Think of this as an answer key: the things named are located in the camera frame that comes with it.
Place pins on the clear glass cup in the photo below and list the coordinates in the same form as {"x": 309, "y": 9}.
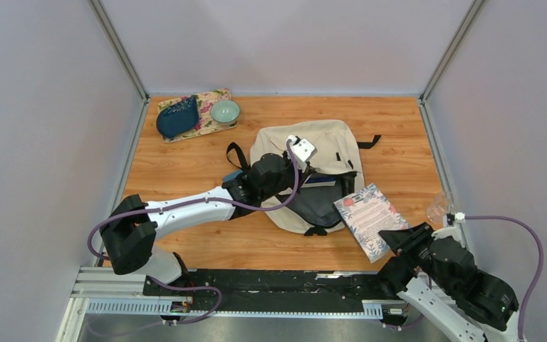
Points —
{"x": 443, "y": 205}

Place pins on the light green ceramic bowl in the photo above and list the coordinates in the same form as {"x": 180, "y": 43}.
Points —
{"x": 225, "y": 112}

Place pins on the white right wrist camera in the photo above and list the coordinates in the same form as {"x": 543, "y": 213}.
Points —
{"x": 452, "y": 228}

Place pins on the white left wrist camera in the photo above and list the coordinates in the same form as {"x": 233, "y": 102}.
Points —
{"x": 301, "y": 148}

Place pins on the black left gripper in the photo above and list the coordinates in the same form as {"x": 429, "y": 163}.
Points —
{"x": 303, "y": 177}

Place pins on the cream canvas backpack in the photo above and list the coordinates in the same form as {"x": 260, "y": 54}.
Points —
{"x": 312, "y": 211}

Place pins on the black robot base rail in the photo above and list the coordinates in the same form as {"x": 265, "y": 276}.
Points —
{"x": 278, "y": 291}

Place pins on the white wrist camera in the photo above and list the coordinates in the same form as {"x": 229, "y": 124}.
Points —
{"x": 452, "y": 228}
{"x": 301, "y": 148}

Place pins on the dark blue leaf-shaped dish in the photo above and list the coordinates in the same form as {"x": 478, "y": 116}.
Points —
{"x": 178, "y": 118}

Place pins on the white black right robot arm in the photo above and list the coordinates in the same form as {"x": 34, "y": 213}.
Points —
{"x": 438, "y": 276}

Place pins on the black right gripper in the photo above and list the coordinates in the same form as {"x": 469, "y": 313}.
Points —
{"x": 404, "y": 240}

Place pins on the small blue wallet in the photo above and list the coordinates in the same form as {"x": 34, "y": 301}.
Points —
{"x": 231, "y": 176}

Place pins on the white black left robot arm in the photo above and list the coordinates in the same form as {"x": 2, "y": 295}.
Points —
{"x": 130, "y": 232}

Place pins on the floral pattern tray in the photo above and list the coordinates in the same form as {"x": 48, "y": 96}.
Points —
{"x": 206, "y": 124}

